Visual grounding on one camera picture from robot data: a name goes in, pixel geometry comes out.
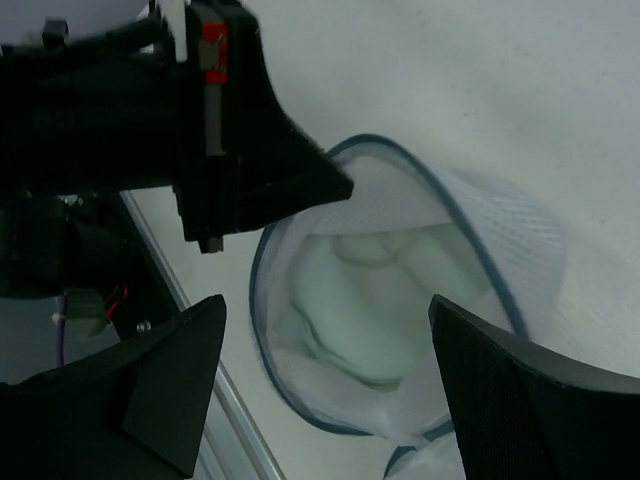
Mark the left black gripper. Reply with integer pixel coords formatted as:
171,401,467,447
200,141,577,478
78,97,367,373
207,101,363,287
1,1,206,195

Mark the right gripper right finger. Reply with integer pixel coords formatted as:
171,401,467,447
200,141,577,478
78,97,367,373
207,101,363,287
429,296,639,479

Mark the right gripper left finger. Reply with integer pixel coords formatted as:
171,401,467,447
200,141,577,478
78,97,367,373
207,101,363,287
0,293,227,480

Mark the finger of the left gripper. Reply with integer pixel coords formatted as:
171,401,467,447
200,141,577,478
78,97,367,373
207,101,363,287
174,1,354,253

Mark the white mesh laundry bag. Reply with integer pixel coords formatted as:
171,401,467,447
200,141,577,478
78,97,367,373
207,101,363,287
249,134,566,479

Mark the pale green bra pad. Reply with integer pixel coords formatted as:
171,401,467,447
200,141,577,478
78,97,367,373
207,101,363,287
290,224,493,389

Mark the aluminium front rail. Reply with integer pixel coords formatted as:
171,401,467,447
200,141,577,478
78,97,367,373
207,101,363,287
121,192,284,479

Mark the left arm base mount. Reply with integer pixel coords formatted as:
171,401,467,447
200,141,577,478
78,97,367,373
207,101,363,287
1,193,181,366

